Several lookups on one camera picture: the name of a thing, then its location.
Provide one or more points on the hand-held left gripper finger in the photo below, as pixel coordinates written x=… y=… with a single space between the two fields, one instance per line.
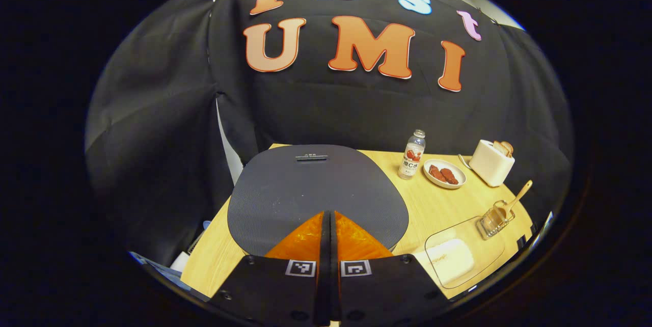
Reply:
x=324 y=276
x=334 y=276

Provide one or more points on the black rice cooker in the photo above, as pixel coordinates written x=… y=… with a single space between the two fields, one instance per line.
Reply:
x=305 y=189

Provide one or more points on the wooden spoon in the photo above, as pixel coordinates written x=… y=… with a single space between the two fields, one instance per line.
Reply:
x=519 y=194

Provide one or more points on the clear drink bottle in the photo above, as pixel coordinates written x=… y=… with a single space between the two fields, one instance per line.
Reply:
x=411 y=159

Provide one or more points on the white round plate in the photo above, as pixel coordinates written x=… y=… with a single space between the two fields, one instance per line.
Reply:
x=445 y=185

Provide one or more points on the brown meat piece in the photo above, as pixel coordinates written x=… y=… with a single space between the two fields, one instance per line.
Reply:
x=437 y=172
x=450 y=176

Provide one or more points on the clear glass tray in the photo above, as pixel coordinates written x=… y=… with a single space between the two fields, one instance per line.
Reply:
x=489 y=255

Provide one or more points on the black backdrop cloth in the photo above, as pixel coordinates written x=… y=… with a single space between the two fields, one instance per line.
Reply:
x=356 y=108

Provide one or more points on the white toaster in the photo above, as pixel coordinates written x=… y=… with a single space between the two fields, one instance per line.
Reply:
x=489 y=166

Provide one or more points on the toast slice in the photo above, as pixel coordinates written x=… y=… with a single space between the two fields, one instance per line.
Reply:
x=508 y=147
x=500 y=148

